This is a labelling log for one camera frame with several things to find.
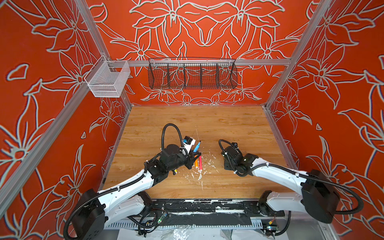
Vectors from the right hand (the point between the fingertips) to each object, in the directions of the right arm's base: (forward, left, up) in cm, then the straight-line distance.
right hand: (225, 162), depth 85 cm
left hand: (-1, +16, +15) cm, 22 cm away
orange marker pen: (+1, +17, -2) cm, 17 cm away
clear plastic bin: (+46, +73, +28) cm, 91 cm away
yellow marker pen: (-4, +29, -1) cm, 29 cm away
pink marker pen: (+1, +14, -2) cm, 15 cm away
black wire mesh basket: (+51, +18, +27) cm, 61 cm away
